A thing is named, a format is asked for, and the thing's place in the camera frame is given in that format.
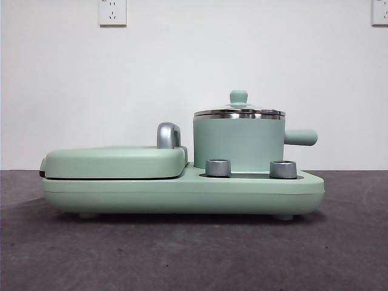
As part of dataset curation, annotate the glass pot lid green knob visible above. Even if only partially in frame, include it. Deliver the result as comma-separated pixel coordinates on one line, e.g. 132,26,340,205
194,89,287,118

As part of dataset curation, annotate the mint green sandwich press lid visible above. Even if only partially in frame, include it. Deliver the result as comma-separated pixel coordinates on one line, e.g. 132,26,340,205
39,144,189,179

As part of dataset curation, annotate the silver control knob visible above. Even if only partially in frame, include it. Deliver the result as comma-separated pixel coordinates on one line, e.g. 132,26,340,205
205,158,232,177
269,159,297,179

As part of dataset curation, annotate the mint green breakfast maker base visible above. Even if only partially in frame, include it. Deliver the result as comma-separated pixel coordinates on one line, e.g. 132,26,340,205
41,161,326,220

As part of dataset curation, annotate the chrome curved handle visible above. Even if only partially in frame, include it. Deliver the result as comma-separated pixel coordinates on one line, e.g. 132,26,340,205
156,121,183,149

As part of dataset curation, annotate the mint green pot with handle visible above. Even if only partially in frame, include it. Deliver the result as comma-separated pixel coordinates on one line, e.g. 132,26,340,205
193,113,318,170

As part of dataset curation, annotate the white wall socket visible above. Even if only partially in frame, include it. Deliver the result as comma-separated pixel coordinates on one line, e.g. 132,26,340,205
372,0,388,27
99,0,127,27

